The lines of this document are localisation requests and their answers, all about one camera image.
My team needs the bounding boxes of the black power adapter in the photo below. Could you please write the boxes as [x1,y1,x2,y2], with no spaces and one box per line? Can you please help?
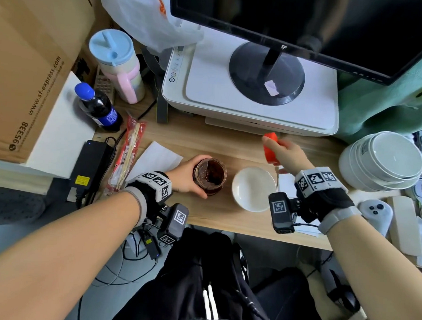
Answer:
[69,140,114,202]

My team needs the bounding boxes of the beige slipper with black strap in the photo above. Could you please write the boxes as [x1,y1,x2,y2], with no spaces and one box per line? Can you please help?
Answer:
[304,262,370,320]

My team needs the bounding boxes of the red jar lid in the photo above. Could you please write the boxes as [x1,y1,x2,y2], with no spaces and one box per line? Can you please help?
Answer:
[262,132,292,166]

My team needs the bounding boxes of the white printer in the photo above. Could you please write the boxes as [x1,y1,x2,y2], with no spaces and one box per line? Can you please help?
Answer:
[160,20,342,138]

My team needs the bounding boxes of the grey keypad remote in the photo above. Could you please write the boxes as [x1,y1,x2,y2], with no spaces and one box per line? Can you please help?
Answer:
[93,66,116,103]

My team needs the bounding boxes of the brown cardboard box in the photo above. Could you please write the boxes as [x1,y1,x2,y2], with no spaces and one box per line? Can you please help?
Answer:
[0,0,113,167]

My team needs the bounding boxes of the black computer monitor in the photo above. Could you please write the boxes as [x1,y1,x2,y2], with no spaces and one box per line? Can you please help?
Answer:
[166,0,422,111]

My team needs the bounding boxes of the white flat board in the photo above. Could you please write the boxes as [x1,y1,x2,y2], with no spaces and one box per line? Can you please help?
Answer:
[24,70,98,180]

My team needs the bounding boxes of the person's right hand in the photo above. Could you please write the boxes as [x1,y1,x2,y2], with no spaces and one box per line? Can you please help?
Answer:
[260,135,316,176]

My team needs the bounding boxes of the red packet of chopsticks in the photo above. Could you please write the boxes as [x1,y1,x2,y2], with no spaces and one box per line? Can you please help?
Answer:
[104,115,147,198]

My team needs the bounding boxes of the white plastic bag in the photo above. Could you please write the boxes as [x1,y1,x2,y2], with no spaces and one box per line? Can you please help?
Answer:
[95,0,206,55]

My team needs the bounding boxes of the small white dish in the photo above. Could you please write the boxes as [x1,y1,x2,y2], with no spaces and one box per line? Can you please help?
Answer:
[231,166,278,213]

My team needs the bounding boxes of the teal green plush cloth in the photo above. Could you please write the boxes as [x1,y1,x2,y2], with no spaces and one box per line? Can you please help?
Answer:
[335,42,422,147]

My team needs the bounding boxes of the cola bottle with blue cap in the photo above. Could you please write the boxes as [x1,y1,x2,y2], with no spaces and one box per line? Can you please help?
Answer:
[73,82,124,133]

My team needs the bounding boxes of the white bowl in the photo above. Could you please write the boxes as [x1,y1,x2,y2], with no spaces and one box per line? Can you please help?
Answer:
[348,134,422,188]
[338,142,419,194]
[367,131,422,180]

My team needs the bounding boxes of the white oblong box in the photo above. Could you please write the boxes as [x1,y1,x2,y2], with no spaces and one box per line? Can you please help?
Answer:
[384,195,422,256]

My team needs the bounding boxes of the black wrist strap with markers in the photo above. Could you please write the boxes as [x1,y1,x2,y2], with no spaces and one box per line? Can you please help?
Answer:
[124,170,173,228]
[292,166,364,236]

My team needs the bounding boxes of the person's left hand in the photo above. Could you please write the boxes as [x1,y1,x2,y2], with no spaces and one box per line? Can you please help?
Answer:
[165,153,212,199]

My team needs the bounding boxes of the white paper napkin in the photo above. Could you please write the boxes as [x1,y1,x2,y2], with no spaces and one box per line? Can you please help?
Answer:
[125,140,185,185]

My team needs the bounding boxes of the grey fabric cushion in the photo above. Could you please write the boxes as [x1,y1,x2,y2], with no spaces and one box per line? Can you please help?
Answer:
[0,185,47,230]

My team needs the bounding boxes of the person's right forearm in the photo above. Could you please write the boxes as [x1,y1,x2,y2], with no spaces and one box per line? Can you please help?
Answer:
[324,214,422,320]

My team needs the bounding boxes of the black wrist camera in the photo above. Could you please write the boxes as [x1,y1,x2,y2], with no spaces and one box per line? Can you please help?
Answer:
[156,202,190,248]
[267,192,302,235]

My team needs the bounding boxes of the person's black trousers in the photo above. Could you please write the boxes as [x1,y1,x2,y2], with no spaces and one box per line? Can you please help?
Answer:
[110,226,326,320]

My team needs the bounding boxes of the pale blue game controller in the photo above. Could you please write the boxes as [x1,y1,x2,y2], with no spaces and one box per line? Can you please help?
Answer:
[358,199,394,238]

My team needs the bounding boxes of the blue lid tumbler pink handle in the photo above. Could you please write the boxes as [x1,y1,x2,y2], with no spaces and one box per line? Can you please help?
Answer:
[87,28,147,105]

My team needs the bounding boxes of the person's left forearm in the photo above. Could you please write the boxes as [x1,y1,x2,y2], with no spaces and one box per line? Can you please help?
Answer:
[0,187,141,320]

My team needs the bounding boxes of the small black adapter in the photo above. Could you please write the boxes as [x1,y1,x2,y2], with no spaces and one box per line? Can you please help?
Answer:
[144,232,162,261]

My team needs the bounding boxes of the glass jar of chili sauce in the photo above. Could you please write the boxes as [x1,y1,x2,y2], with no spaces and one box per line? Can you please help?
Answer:
[192,158,228,196]

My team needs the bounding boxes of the black cables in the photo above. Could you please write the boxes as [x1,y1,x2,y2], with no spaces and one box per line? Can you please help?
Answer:
[78,226,161,320]

